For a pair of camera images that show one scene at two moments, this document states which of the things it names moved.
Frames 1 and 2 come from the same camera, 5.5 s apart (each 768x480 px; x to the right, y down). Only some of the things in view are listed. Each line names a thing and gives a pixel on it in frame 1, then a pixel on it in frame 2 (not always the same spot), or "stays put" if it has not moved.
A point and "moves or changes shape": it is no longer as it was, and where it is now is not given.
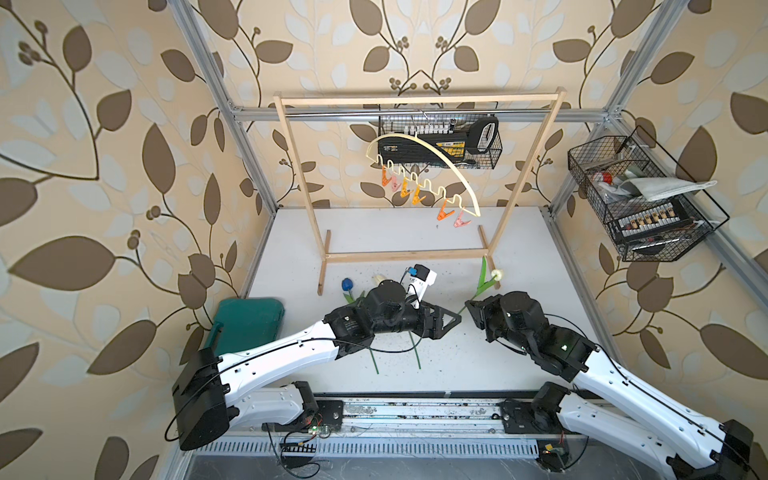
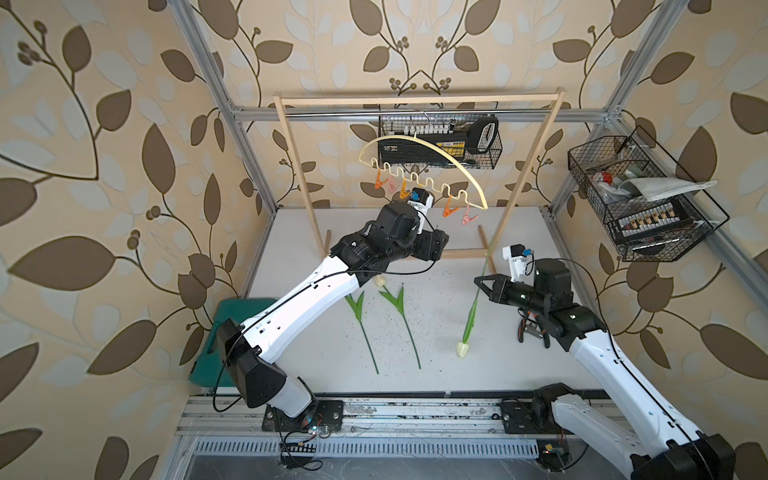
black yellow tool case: [477, 136] stays put
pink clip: [460, 222] moves or changes shape
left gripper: [437, 321] → [435, 245]
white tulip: [483, 283] moves or changes shape
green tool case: [241, 323] stays put
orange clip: [442, 214] moves or changes shape
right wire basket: [654, 210] stays put
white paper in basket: [652, 189] stays put
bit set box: [671, 214] stays put
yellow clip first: [404, 191] stays put
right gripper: [480, 311] → [498, 292]
